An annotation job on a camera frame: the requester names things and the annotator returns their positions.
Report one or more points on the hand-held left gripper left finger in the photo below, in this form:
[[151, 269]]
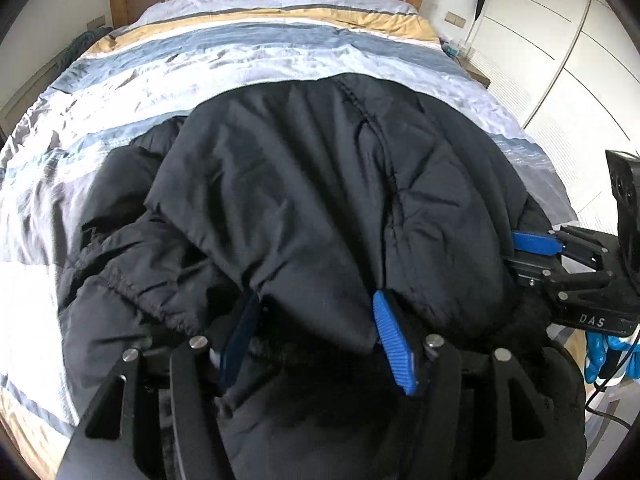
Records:
[[240, 340]]

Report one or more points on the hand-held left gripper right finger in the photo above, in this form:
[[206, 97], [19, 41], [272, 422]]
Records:
[[395, 345]]

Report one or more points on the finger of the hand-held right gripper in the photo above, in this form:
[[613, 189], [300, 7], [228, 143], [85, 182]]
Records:
[[540, 270], [535, 244]]

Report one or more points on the black down jacket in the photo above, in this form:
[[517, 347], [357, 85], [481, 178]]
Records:
[[300, 185]]

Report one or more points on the person's right hand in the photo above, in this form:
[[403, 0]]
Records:
[[595, 355]]

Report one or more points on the wooden nightstand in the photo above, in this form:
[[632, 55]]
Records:
[[475, 72]]

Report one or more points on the white wardrobe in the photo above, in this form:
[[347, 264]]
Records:
[[560, 60]]

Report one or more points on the small teal box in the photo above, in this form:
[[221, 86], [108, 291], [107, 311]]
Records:
[[456, 51]]

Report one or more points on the striped duvet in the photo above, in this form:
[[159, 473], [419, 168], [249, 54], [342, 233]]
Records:
[[225, 55]]

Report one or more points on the dark teal cloth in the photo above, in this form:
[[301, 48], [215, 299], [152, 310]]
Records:
[[82, 47]]

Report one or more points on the wall switch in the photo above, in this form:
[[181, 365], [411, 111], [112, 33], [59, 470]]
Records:
[[455, 18], [97, 23]]

